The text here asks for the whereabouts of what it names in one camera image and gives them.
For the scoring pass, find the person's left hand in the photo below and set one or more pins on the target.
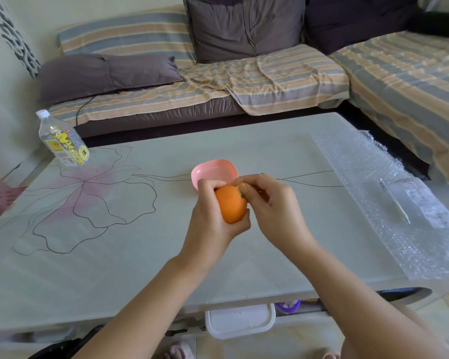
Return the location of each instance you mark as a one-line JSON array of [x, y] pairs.
[[205, 235]]

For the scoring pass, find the person's right hand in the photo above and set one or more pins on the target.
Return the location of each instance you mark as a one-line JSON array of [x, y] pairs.
[[277, 213]]

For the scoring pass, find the orange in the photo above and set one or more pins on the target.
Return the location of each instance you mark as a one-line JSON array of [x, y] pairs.
[[230, 205]]

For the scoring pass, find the pink plastic dish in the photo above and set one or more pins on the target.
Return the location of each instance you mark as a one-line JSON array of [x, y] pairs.
[[213, 170]]

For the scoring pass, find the person's left forearm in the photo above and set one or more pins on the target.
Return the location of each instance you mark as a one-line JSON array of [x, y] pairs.
[[142, 317]]

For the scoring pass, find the person's right forearm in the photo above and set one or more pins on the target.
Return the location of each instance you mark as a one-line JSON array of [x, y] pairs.
[[359, 302]]

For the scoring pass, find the person's left foot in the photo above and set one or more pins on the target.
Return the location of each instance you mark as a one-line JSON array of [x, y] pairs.
[[179, 351]]

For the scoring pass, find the person's foot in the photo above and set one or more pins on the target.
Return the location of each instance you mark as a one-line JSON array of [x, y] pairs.
[[179, 351], [330, 355]]

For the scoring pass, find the person's right foot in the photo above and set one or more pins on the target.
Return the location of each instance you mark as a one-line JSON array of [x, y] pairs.
[[330, 355]]

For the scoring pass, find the person's right leg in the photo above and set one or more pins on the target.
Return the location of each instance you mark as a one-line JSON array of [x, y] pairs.
[[348, 351]]

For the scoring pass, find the white plastic container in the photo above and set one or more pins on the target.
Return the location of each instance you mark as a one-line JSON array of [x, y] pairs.
[[239, 321]]

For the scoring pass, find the clear bubble wrap sheet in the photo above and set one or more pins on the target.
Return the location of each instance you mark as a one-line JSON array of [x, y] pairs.
[[351, 157]]

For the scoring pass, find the thin white stick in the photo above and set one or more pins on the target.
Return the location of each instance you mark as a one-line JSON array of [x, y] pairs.
[[398, 207]]

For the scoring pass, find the dark brown sofa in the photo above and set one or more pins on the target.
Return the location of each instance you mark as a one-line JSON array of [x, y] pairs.
[[161, 115]]

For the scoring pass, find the striped sofa sheet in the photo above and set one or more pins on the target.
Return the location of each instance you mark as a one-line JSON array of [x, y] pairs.
[[408, 78], [277, 78]]

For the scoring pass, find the clear plastic bag paper label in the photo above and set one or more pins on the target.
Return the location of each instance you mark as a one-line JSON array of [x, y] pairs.
[[423, 201]]

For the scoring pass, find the clear bottle yellow label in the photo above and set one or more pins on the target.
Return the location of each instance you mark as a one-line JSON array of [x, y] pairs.
[[61, 140]]

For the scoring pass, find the grey upright cushion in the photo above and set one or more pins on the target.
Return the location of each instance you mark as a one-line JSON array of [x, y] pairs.
[[243, 29]]

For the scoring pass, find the black plastic bag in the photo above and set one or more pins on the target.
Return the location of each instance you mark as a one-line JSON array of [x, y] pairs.
[[52, 349]]

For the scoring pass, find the grey flat pillow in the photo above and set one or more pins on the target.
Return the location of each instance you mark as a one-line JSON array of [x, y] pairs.
[[97, 74]]

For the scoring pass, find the dark purple cushion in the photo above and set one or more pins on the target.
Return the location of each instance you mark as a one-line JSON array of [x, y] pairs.
[[351, 22]]

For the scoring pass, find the black garment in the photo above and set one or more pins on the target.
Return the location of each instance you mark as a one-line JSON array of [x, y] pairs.
[[441, 24]]

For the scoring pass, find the white carved screen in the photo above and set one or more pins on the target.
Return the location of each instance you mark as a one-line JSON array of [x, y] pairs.
[[15, 41]]

